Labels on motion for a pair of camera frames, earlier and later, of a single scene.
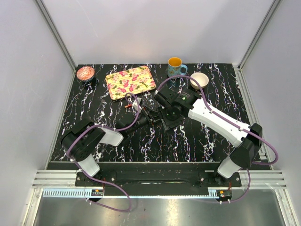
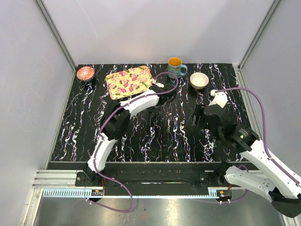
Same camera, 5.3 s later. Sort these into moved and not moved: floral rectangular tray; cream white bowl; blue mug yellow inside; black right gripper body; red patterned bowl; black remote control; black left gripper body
Moved: black remote control; black left gripper body; black right gripper body
Not moved: blue mug yellow inside; cream white bowl; floral rectangular tray; red patterned bowl
